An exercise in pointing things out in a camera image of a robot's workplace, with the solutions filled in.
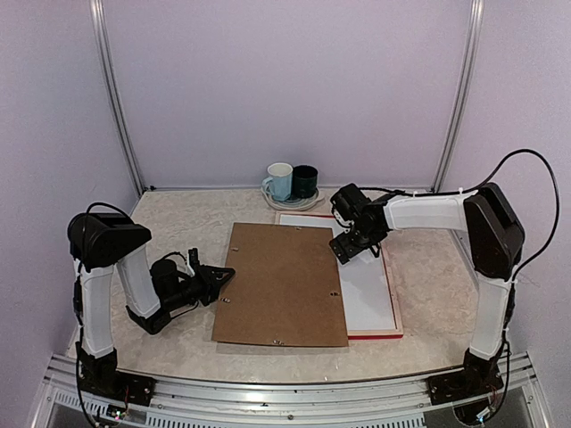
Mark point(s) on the light blue mug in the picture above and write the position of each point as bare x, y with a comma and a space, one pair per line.
278, 183

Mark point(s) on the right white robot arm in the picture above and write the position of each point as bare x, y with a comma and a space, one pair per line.
495, 241

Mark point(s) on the red and wood picture frame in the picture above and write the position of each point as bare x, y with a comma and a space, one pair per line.
392, 321

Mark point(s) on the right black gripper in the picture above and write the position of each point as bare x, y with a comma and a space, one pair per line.
349, 249

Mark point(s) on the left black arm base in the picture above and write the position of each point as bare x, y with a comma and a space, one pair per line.
100, 376

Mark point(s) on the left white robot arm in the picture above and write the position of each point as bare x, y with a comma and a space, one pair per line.
104, 245

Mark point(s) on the dark green mug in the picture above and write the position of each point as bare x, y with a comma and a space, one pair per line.
304, 181

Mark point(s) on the white plate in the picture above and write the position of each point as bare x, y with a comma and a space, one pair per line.
294, 204

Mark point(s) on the right aluminium corner post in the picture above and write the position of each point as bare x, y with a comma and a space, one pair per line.
462, 92

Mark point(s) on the red and dark photo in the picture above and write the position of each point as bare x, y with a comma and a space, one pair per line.
366, 290

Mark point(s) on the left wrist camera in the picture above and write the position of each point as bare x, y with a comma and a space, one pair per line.
192, 262

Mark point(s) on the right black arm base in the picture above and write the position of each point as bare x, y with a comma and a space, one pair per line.
476, 377

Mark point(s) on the aluminium corner post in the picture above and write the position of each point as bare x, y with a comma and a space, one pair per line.
462, 92
102, 41

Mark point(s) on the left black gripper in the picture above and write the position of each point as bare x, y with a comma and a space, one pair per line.
210, 283

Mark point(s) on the left aluminium corner post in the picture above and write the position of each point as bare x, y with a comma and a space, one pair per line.
102, 41

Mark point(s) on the brown backing board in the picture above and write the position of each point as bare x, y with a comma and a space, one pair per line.
286, 291

